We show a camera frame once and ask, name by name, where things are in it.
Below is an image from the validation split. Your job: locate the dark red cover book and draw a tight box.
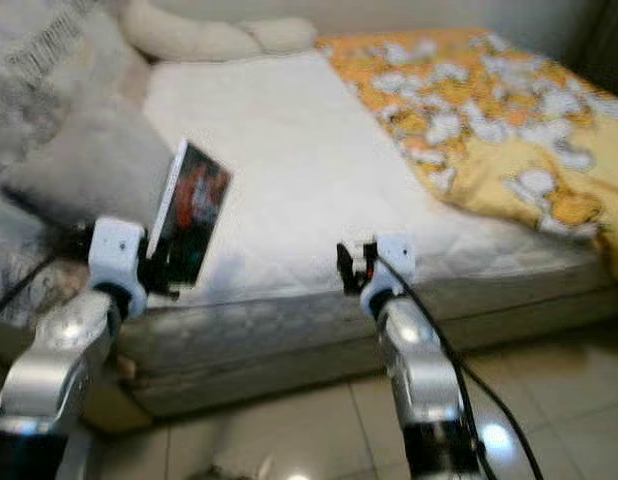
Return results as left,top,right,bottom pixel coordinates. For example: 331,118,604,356
145,139,235,299

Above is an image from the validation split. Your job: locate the white quilted mattress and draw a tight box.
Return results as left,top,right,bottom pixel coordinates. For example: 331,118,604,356
117,50,612,379

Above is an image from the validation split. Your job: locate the beige bed base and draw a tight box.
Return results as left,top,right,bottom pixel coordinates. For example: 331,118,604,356
84,285,618,421

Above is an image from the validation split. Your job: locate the yellow cartoon egg blanket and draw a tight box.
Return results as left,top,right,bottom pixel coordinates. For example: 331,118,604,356
316,26,618,288

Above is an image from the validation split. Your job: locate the cream bolster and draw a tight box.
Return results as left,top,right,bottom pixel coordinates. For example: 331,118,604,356
120,0,319,63

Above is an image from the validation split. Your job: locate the grey floral print pillow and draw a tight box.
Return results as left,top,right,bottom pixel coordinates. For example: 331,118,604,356
0,0,150,336

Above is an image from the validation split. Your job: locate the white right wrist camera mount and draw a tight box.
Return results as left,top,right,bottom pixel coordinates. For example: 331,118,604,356
359,234,419,319

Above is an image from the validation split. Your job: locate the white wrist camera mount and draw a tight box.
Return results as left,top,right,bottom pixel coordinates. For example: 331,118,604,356
88,216,151,321
359,234,419,319

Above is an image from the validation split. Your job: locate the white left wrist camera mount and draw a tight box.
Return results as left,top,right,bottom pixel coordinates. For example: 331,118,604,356
88,216,151,321

